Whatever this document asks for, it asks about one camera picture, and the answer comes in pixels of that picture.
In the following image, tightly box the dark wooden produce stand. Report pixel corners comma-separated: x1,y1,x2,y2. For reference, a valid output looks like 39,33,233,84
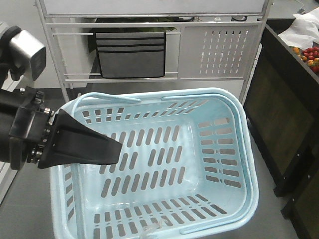
243,9,319,227

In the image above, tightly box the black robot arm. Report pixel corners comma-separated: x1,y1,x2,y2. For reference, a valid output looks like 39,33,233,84
0,22,122,170

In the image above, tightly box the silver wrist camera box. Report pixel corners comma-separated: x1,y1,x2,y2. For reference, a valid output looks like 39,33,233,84
9,30,46,81

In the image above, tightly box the light blue plastic basket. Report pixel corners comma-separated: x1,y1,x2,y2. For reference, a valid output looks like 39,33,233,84
50,88,259,239

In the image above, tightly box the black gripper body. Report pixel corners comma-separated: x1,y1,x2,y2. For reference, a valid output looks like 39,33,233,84
8,87,54,170

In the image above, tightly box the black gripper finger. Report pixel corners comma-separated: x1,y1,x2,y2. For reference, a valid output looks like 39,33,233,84
38,109,122,169

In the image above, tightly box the grey fabric pocket organizer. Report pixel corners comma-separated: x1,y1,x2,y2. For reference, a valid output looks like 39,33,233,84
95,32,166,79

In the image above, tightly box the white metal rack cart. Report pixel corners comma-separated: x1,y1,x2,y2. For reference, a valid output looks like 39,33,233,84
35,0,271,101

